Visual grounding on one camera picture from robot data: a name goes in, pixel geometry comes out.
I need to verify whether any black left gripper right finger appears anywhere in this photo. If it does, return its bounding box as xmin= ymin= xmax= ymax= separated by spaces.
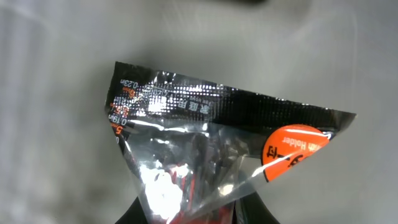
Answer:
xmin=234 ymin=192 xmax=280 ymax=224

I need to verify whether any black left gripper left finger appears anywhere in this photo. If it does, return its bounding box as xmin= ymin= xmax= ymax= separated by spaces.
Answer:
xmin=115 ymin=197 xmax=146 ymax=224

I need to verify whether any black and clear foil pouch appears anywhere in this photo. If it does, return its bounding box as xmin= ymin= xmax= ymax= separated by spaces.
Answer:
xmin=105 ymin=62 xmax=355 ymax=223

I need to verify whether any grey plastic mesh basket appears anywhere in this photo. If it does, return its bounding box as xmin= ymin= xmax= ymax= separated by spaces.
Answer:
xmin=1 ymin=0 xmax=397 ymax=223

